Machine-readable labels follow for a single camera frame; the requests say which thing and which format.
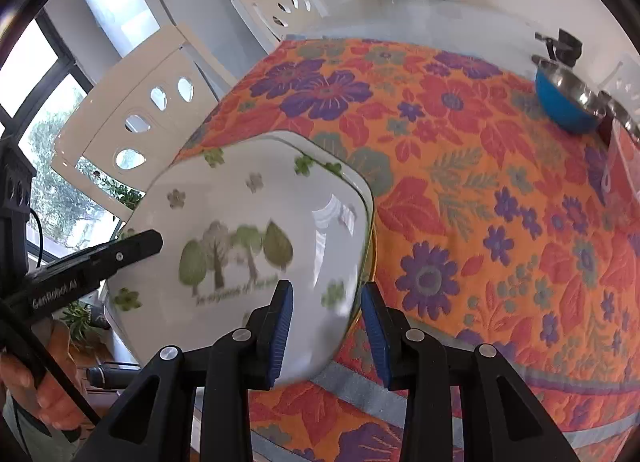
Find green potted plant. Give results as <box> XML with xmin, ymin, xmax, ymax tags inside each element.
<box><xmin>57</xmin><ymin>299</ymin><xmax>108</xmax><ymax>350</ymax></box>

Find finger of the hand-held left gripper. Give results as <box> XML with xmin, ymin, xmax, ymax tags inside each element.
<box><xmin>22</xmin><ymin>229</ymin><xmax>165</xmax><ymax>295</ymax></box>

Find stainless steel bowl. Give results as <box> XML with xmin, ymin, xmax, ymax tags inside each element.
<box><xmin>597</xmin><ymin>87</ymin><xmax>640</xmax><ymax>149</ymax></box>

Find black mug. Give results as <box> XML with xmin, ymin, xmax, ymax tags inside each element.
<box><xmin>556</xmin><ymin>28</ymin><xmax>584</xmax><ymax>68</ymax></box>

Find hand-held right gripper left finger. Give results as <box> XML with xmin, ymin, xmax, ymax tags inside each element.
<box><xmin>75</xmin><ymin>279</ymin><xmax>294</xmax><ymax>462</ymax></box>

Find white chair with oval holes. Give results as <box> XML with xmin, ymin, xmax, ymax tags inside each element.
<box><xmin>230</xmin><ymin>0</ymin><xmax>332</xmax><ymax>55</ymax></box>
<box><xmin>52</xmin><ymin>23</ymin><xmax>237</xmax><ymax>223</ymax></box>

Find person's left hand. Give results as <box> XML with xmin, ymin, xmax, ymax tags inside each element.
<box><xmin>0</xmin><ymin>319</ymin><xmax>86</xmax><ymax>440</ymax></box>

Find orange floral tablecloth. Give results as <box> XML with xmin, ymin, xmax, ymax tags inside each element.
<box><xmin>172</xmin><ymin>37</ymin><xmax>640</xmax><ymax>462</ymax></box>

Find clear plastic item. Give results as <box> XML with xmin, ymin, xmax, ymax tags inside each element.
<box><xmin>602</xmin><ymin>119</ymin><xmax>640</xmax><ymax>210</ymax></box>

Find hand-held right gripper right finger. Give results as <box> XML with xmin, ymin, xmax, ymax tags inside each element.
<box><xmin>360</xmin><ymin>281</ymin><xmax>581</xmax><ymax>462</ymax></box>

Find blue steel bowl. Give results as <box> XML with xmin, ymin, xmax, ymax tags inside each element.
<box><xmin>531</xmin><ymin>54</ymin><xmax>608</xmax><ymax>136</ymax></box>

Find white square plate tree print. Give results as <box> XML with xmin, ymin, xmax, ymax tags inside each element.
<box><xmin>100</xmin><ymin>137</ymin><xmax>373</xmax><ymax>388</ymax></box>

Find black framed window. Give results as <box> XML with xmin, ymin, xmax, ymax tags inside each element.
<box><xmin>0</xmin><ymin>9</ymin><xmax>151</xmax><ymax>303</ymax></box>

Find white square plate green flowers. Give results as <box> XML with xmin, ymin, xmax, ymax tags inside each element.
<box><xmin>270</xmin><ymin>129</ymin><xmax>377</xmax><ymax>293</ymax></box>

